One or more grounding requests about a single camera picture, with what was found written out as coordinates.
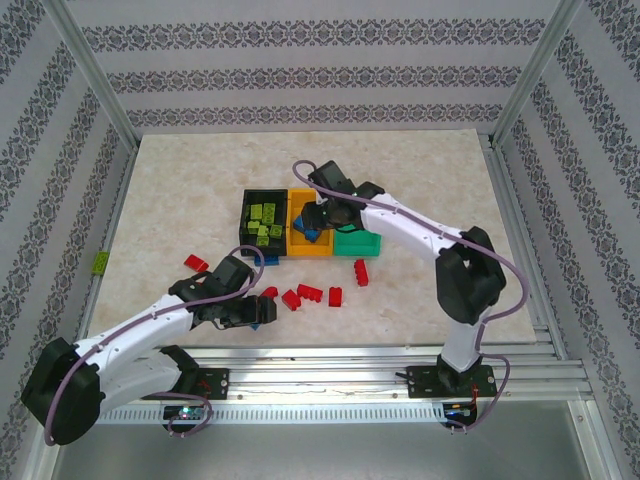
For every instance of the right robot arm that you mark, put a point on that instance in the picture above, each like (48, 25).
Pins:
(400, 225)

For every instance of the yellow plastic bin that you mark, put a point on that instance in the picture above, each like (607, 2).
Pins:
(320, 247)

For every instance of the green plastic bin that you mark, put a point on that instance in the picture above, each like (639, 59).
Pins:
(355, 246)

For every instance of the lime green lego brick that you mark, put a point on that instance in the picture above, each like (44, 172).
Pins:
(261, 233)
(100, 262)
(263, 241)
(251, 227)
(269, 214)
(275, 231)
(256, 211)

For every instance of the small controller board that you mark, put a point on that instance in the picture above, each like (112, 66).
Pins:
(185, 413)
(460, 410)

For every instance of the aluminium frame post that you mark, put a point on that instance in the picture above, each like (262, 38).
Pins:
(540, 65)
(95, 75)

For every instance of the aluminium side rail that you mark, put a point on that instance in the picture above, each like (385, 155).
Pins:
(525, 240)
(110, 235)

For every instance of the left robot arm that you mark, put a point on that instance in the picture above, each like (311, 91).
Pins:
(140, 325)

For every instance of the black plastic bin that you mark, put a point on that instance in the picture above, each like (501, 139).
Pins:
(247, 245)

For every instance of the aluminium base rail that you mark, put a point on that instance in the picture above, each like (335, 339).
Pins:
(325, 370)

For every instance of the blue lego plate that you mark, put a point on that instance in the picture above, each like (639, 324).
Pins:
(267, 260)

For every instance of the long red lego brick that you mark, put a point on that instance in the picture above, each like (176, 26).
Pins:
(361, 272)

